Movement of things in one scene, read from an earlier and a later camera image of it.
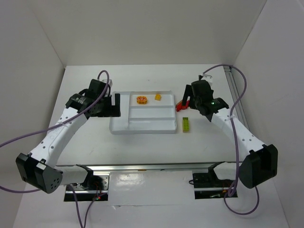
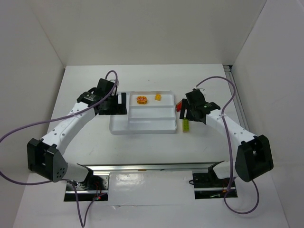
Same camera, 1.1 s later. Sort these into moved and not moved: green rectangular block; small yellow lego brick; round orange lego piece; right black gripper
Moved: right black gripper
Not moved: small yellow lego brick; round orange lego piece; green rectangular block
